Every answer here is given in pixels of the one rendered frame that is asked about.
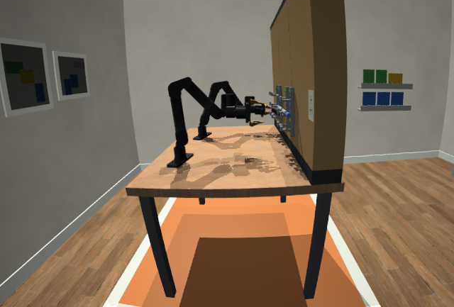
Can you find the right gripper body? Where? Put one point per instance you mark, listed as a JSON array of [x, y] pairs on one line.
[[243, 112]]

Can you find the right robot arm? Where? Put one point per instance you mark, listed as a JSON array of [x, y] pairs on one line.
[[227, 105]]

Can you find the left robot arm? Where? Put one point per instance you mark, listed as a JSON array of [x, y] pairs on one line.
[[213, 94]]

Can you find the grey metal bar with blue end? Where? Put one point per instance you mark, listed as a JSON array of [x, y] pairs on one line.
[[284, 112]]

